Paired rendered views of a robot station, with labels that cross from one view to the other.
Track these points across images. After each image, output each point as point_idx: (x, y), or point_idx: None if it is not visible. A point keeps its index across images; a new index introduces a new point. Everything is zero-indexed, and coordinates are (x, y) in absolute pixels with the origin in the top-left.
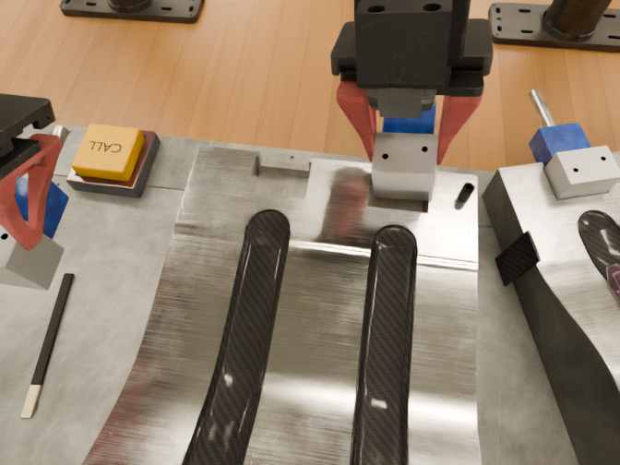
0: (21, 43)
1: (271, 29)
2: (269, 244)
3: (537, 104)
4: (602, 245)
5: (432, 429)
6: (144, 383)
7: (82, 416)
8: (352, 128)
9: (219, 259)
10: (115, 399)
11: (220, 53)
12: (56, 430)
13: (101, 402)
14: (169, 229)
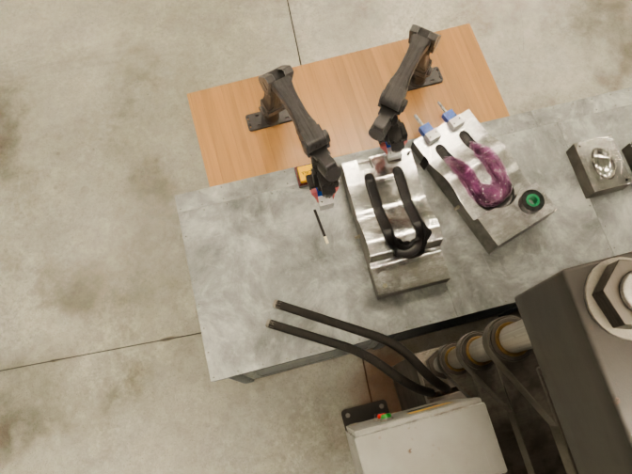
0: (244, 148)
1: (324, 112)
2: (370, 181)
3: (417, 118)
4: (442, 152)
5: (418, 203)
6: (361, 217)
7: (339, 238)
8: (367, 139)
9: (361, 188)
10: (345, 231)
11: None
12: (336, 243)
13: (342, 233)
14: None
